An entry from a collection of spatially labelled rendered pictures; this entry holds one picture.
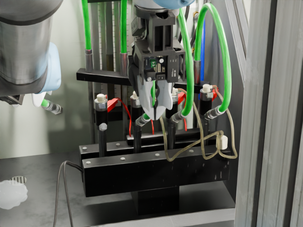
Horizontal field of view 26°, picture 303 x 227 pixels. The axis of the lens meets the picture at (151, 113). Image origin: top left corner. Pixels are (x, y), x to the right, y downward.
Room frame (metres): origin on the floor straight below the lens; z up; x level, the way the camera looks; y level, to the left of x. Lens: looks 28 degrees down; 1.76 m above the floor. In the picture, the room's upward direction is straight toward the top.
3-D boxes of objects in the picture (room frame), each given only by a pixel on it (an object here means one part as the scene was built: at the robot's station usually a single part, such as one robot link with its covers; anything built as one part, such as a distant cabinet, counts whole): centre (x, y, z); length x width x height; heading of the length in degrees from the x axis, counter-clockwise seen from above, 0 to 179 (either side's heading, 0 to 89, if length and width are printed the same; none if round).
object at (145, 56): (0.99, -0.01, 1.37); 0.09 x 0.08 x 0.12; 12
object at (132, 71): (1.01, 0.02, 1.31); 0.05 x 0.02 x 0.09; 102
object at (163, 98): (1.00, -0.02, 1.26); 0.06 x 0.03 x 0.09; 12
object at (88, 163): (1.31, -0.01, 0.91); 0.34 x 0.10 x 0.15; 102
